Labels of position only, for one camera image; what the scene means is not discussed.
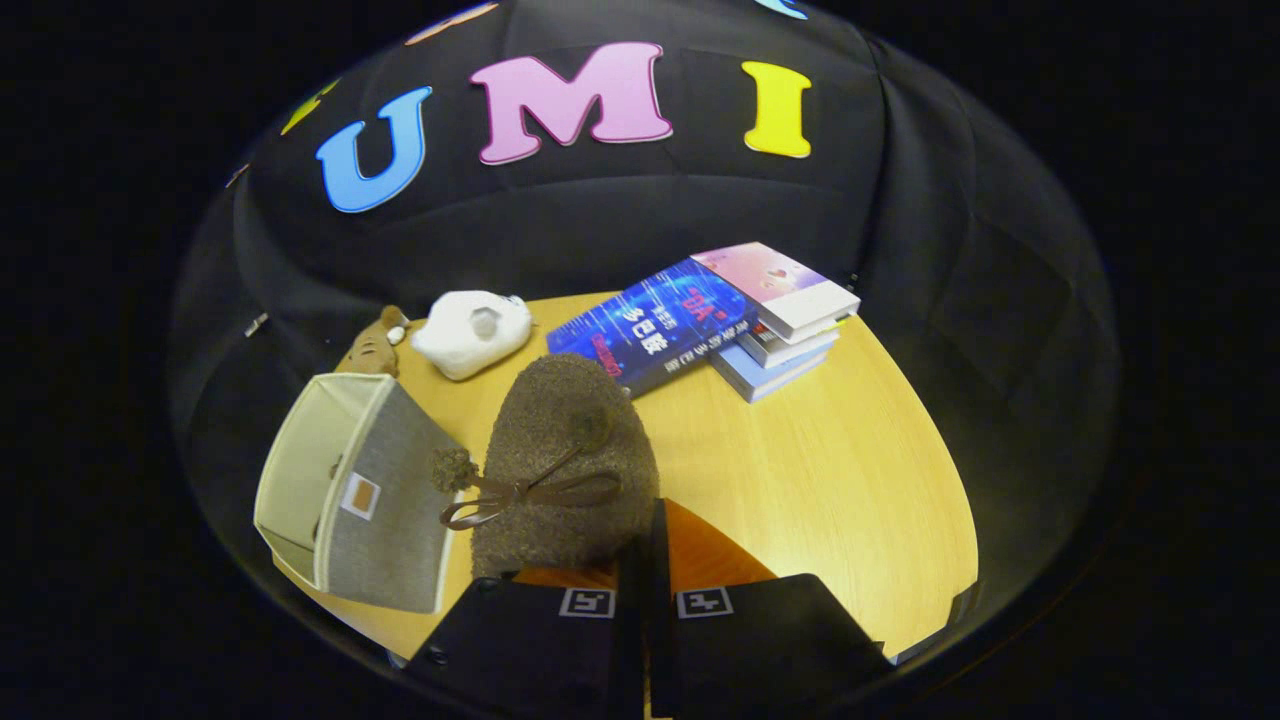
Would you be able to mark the dark blue book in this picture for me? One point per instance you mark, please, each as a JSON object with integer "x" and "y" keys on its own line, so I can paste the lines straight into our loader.
{"x": 655, "y": 325}

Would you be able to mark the white plush toy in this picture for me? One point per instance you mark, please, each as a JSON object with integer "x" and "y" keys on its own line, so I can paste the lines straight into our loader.
{"x": 465, "y": 335}

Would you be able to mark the small white clip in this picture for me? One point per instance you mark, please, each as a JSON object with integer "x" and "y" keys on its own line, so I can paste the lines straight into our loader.
{"x": 256, "y": 325}

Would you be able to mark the brown striped plush toy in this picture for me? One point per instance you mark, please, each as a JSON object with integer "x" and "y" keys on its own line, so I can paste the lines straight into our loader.
{"x": 370, "y": 348}

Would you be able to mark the grey fabric storage box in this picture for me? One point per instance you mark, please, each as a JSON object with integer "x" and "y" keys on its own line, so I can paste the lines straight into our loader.
{"x": 395, "y": 520}

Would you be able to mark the pink cover book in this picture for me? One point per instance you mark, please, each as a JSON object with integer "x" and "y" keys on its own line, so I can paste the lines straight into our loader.
{"x": 775, "y": 285}

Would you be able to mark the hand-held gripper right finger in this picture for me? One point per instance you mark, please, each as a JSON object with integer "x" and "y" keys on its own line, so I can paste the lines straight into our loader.
{"x": 770, "y": 640}

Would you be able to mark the light blue book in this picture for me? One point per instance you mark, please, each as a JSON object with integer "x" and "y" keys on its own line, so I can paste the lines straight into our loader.
{"x": 765, "y": 378}

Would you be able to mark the white book with dark spine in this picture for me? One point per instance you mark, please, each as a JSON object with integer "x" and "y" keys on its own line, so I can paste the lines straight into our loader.
{"x": 795, "y": 348}

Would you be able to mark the brown fluffy shoe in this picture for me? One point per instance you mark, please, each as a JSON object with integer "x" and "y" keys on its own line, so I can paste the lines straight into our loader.
{"x": 560, "y": 450}

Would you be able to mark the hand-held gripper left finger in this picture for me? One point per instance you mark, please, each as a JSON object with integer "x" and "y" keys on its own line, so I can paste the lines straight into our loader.
{"x": 520, "y": 645}

